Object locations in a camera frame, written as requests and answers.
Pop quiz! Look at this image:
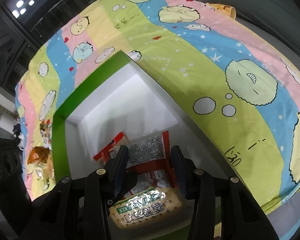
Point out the soda cracker pack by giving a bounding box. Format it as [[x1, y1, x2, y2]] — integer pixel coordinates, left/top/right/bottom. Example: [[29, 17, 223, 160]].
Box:
[[109, 187, 183, 229]]

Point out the red snack packet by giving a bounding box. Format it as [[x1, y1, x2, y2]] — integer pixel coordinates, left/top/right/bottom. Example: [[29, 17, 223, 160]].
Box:
[[99, 130, 178, 198]]

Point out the orange sunflower seed bag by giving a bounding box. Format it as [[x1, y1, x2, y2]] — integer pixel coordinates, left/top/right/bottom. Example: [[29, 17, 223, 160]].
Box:
[[27, 146, 53, 174]]

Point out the dark foil candy wrapper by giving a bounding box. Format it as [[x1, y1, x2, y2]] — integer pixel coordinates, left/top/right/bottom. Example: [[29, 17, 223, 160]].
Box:
[[40, 119, 52, 150]]

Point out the orange white packet in box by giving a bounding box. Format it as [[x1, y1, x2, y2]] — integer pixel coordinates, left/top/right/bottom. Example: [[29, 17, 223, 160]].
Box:
[[93, 132, 129, 163]]

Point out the clear yellow-green snack packet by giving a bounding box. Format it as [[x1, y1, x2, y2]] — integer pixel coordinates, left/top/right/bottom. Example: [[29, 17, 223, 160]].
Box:
[[34, 165, 56, 191]]

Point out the green white cardboard box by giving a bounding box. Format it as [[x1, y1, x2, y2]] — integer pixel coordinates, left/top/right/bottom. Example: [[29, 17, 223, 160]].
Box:
[[51, 49, 241, 240]]

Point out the colourful cartoon striped bedsheet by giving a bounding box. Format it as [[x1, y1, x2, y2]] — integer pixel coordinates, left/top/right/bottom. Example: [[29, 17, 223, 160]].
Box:
[[15, 0, 300, 212]]

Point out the black white clothes pile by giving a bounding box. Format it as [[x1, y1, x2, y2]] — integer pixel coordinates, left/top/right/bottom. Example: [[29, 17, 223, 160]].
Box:
[[13, 123, 25, 151]]

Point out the yellow cup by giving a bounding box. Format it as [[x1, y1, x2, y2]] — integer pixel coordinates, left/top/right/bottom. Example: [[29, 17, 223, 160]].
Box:
[[207, 3, 236, 20]]

